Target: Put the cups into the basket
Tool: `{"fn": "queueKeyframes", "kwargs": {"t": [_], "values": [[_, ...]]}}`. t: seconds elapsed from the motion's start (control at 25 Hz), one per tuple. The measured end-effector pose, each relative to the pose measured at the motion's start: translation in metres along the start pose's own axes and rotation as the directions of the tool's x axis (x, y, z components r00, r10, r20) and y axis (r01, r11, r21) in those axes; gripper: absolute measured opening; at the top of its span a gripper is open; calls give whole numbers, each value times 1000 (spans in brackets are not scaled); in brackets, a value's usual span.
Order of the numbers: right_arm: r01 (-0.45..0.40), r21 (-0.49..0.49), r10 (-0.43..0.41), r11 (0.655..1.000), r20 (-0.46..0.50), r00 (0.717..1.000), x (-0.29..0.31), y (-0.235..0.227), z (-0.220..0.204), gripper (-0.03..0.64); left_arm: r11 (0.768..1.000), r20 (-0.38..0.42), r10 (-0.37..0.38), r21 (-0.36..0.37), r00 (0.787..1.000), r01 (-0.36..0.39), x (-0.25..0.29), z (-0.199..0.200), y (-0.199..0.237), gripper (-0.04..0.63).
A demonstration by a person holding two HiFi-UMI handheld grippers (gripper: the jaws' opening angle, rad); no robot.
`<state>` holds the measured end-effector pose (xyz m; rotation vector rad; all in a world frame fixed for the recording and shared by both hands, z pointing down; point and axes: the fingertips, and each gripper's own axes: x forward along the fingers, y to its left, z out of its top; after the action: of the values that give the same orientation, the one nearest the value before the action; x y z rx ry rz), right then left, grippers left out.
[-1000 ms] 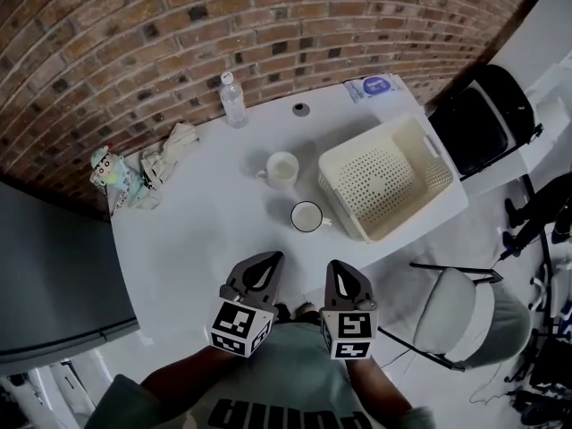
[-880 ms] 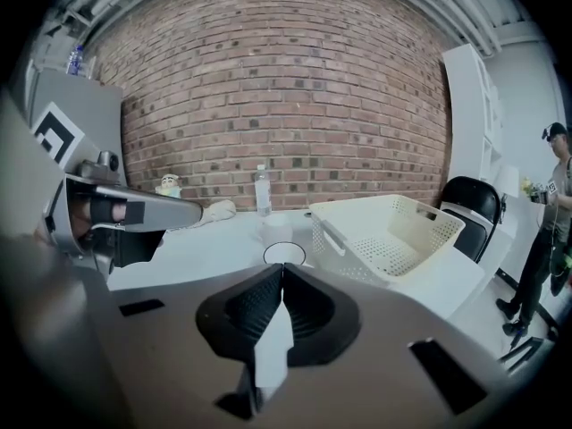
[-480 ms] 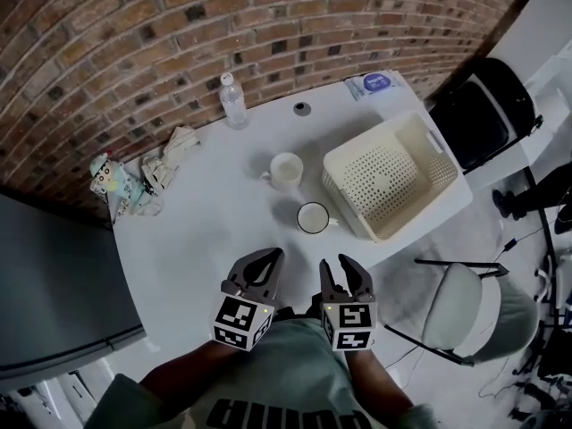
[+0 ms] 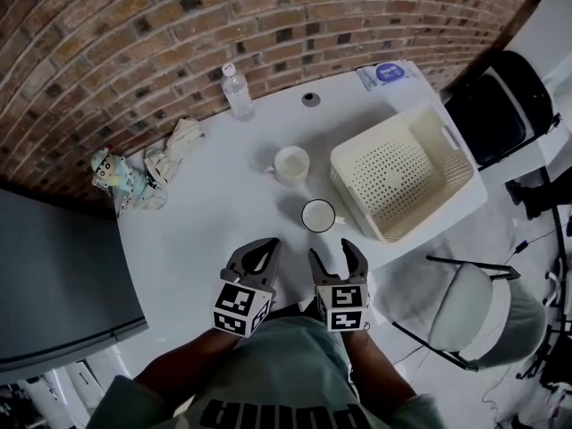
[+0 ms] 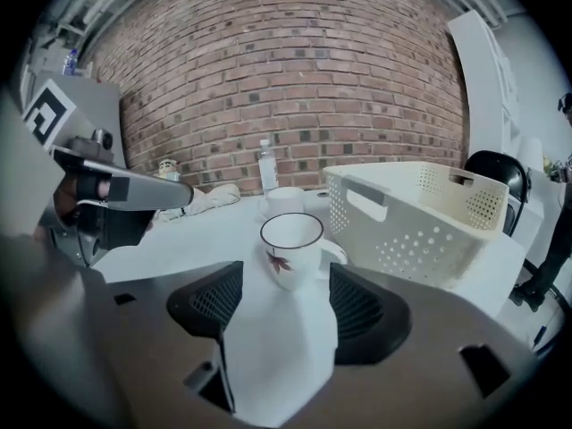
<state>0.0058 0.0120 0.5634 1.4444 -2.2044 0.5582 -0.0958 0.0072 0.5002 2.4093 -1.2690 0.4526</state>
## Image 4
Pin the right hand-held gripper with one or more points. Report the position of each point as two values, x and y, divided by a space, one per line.
342 306

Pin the cream ceramic mug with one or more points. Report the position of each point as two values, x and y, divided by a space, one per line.
290 163

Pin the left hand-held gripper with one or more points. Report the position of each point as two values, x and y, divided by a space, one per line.
237 306

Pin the person's left forearm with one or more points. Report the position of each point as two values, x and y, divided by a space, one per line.
187 360

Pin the person's right forearm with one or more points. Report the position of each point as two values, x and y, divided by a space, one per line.
375 364

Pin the grey chair with black frame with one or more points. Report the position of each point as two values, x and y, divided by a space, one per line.
465 311

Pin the cartoon child figurine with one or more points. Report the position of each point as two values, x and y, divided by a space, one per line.
109 170

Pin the person's pale green shirt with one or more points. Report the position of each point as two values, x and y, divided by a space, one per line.
286 373

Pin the crumpled beige cloth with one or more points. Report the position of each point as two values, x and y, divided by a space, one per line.
174 150

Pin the wet wipes pack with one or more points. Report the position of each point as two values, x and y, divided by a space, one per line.
389 74

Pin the white shelf unit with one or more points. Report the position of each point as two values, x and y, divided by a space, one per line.
545 25

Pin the black power adapter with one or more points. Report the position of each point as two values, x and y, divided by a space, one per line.
521 247

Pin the clear plastic water bottle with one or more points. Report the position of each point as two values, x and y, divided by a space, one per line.
237 94

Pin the white low cabinet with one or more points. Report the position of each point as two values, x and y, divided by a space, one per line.
558 150

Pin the white mug with dark rim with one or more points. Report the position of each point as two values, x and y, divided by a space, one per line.
317 216

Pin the cream perforated plastic basket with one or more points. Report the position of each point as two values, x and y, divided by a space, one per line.
402 177

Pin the grey metal cabinet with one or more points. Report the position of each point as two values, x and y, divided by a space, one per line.
58 275

